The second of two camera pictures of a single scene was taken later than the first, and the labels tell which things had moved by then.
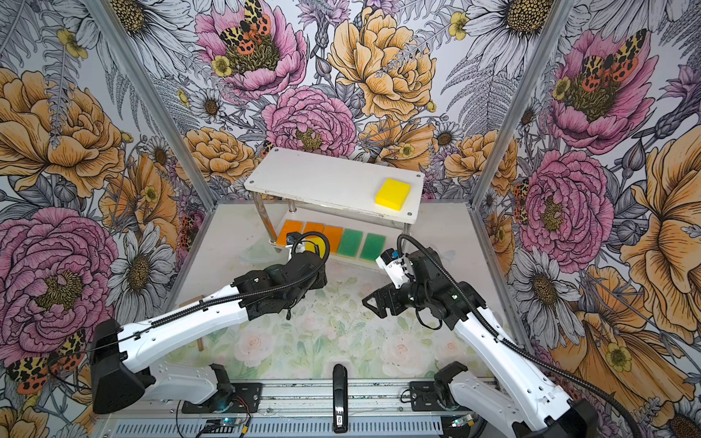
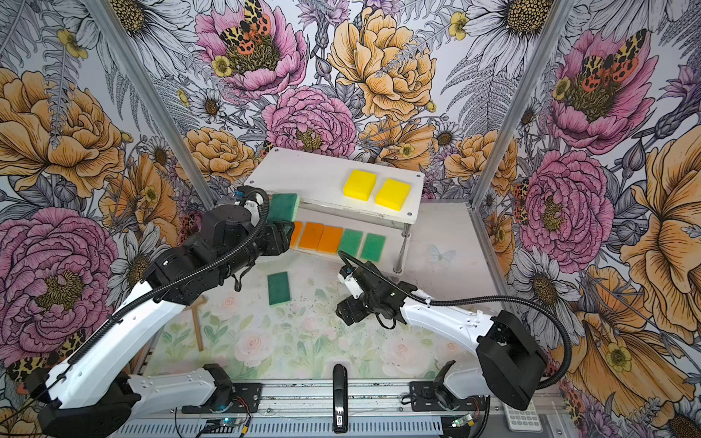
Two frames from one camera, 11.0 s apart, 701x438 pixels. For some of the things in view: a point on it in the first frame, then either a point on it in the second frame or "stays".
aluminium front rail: (373, 410) stays
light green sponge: (350, 243) stays
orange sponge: (314, 227) stays
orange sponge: (334, 234) stays
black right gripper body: (412, 295) → (364, 305)
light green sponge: (373, 246) stays
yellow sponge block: (310, 246) → (359, 185)
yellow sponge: (392, 194) stays
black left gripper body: (294, 297) → (268, 242)
